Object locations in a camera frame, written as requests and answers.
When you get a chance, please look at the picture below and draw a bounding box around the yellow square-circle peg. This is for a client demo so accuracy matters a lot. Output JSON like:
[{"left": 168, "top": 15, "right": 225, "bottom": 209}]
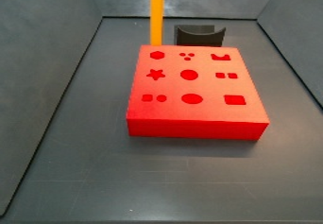
[{"left": 149, "top": 0, "right": 164, "bottom": 45}]

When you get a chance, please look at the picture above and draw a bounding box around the red shape-sorting block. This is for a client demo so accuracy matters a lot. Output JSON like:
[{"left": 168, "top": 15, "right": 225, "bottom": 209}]
[{"left": 126, "top": 45, "right": 268, "bottom": 140}]

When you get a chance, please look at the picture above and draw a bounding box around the black curved holder bracket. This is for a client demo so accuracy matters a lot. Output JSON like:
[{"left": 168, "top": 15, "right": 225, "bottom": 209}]
[{"left": 173, "top": 25, "right": 225, "bottom": 47}]

